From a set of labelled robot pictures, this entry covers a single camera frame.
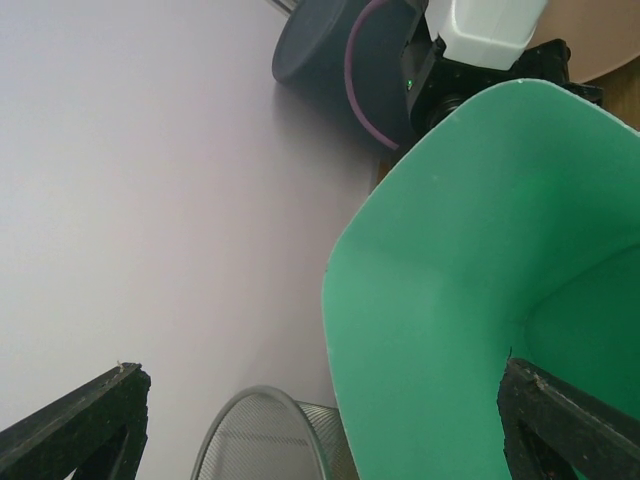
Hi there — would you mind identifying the salmon pink plastic bin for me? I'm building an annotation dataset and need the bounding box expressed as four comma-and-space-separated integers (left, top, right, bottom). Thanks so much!
529, 0, 640, 83

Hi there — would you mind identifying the green plastic bin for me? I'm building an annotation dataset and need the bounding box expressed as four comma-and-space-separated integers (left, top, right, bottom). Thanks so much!
322, 80, 639, 479

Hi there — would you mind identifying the dark grey plastic bin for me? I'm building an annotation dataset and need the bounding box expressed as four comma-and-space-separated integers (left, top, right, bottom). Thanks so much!
272, 1, 415, 144

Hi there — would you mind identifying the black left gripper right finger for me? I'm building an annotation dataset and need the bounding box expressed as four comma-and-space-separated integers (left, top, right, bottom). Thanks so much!
497, 358, 639, 479

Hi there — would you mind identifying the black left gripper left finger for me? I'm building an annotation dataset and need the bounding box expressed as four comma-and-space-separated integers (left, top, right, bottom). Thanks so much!
1, 363, 151, 479

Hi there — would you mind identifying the silver wire mesh bin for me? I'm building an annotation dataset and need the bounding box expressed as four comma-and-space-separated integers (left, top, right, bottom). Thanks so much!
191, 386, 359, 480

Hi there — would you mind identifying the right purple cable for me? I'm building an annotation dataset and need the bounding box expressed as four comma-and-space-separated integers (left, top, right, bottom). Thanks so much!
345, 0, 401, 151

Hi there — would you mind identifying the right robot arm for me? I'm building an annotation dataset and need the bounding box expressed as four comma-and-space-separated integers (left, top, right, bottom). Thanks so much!
388, 1, 639, 479

